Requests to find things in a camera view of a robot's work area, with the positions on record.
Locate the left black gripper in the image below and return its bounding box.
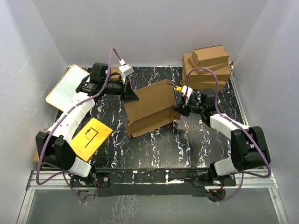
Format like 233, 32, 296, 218
103, 76, 139, 103

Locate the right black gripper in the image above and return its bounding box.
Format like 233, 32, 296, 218
172, 96, 205, 117

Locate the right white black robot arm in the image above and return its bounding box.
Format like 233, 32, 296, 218
174, 86, 271, 185

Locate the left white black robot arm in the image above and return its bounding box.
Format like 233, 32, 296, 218
36, 60, 139, 186

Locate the top small stacked cardboard box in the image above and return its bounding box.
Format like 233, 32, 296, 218
192, 45, 229, 67

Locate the yellow card with black drawing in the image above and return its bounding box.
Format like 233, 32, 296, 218
71, 118, 113, 162

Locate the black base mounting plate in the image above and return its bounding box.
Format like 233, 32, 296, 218
69, 168, 236, 198

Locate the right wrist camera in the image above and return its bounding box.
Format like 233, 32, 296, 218
180, 85, 193, 105

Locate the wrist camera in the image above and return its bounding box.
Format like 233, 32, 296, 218
180, 85, 193, 105
119, 59, 134, 80

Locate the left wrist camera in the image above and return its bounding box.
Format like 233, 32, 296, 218
119, 59, 134, 80

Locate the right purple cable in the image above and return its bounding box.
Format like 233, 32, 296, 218
185, 67, 272, 203

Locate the white board with wooden frame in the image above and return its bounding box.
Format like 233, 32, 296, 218
45, 64, 89, 112

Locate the aluminium frame rail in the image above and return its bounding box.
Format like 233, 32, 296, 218
17, 171, 288, 224

